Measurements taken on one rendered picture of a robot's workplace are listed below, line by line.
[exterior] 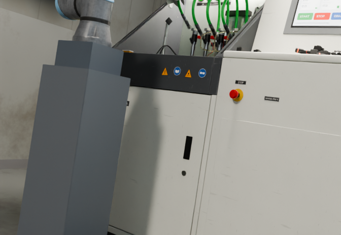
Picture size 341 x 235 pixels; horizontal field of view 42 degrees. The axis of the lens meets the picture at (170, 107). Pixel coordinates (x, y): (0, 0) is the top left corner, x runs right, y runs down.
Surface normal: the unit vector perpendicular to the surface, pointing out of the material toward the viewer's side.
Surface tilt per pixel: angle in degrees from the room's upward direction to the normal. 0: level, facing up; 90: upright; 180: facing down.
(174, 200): 90
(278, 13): 76
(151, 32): 90
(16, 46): 90
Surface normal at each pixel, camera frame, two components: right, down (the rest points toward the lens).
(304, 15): -0.56, -0.32
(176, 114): -0.61, -0.10
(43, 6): 0.83, 0.12
